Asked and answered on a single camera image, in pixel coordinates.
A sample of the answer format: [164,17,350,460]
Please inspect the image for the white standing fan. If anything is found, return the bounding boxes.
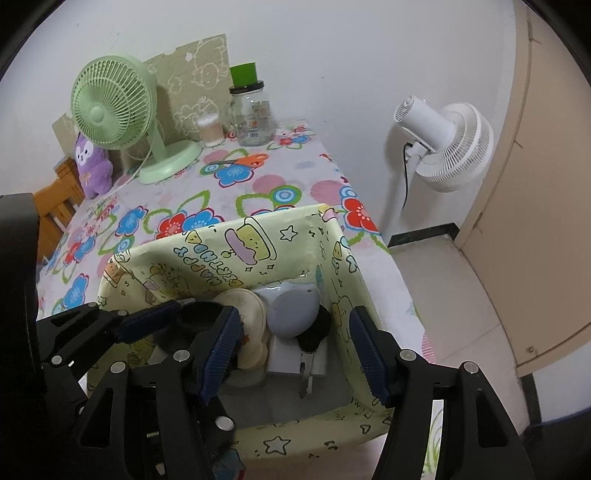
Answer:
[379,95,496,246]

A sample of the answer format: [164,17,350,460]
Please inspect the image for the lavender oval case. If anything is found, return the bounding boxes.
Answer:
[263,282,321,339]

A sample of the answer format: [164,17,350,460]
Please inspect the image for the orange handled scissors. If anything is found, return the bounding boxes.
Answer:
[222,153,269,169]

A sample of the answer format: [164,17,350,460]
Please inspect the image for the green desk fan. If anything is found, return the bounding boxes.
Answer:
[70,55,202,185]

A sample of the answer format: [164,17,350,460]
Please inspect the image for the beige wooden door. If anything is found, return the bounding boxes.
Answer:
[458,2,590,376]

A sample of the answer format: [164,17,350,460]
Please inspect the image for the glass jar green lid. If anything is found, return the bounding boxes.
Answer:
[228,62,276,147]

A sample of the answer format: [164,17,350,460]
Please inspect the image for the clear cotton swab container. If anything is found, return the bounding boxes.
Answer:
[197,113,225,148]

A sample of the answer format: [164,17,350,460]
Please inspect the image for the black round mount base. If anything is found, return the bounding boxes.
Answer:
[297,306,332,353]

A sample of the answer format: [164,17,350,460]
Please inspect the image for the purple plush toy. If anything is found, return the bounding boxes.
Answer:
[74,133,113,199]

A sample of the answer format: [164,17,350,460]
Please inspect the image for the beige cartoon placemat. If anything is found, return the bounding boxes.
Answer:
[51,32,233,172]

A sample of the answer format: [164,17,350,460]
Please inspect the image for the floral tablecloth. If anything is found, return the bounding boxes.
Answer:
[34,119,445,480]

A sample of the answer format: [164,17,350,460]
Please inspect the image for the yellow cartoon fabric storage box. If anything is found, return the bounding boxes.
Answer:
[96,204,391,468]

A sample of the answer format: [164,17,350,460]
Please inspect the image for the cream round tape measure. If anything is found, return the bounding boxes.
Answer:
[213,288,270,388]

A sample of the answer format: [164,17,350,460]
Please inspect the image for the small white plug charger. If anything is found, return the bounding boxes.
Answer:
[266,336,328,398]

